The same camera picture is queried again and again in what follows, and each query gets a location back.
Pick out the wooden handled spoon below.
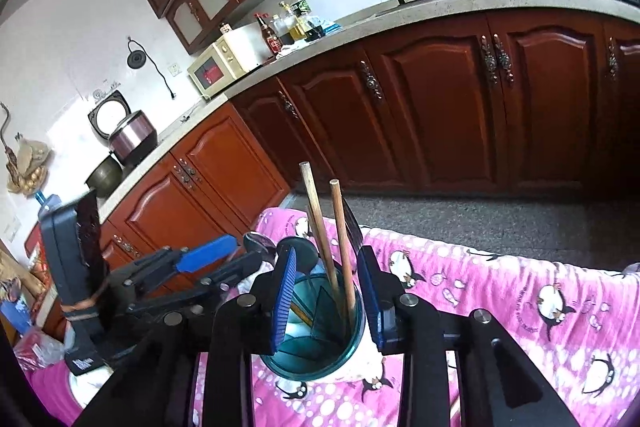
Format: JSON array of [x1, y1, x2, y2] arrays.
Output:
[[299, 161, 346, 319], [329, 179, 356, 325]]

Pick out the white floral utensil holder cup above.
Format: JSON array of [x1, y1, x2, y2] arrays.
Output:
[[262, 265, 385, 384]]

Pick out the dark metal bowl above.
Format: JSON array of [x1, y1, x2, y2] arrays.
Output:
[[86, 155, 122, 199]]

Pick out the rice cooker open lid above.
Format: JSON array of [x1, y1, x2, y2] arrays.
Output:
[[88, 90, 158, 169]]

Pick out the pink penguin print towel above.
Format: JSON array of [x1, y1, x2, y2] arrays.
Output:
[[24, 206, 640, 427]]

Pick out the cream microwave oven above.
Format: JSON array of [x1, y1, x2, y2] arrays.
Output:
[[188, 28, 274, 100]]

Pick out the dark sauce bottle red label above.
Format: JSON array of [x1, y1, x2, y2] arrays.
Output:
[[254, 13, 282, 56]]

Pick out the dark wooden base cabinets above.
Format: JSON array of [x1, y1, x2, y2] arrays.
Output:
[[101, 8, 639, 268]]

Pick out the cooking oil bottle yellow cap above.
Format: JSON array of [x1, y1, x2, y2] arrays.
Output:
[[288, 0, 314, 42]]

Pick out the metal fork wooden handle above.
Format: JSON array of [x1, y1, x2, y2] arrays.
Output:
[[242, 231, 277, 267]]

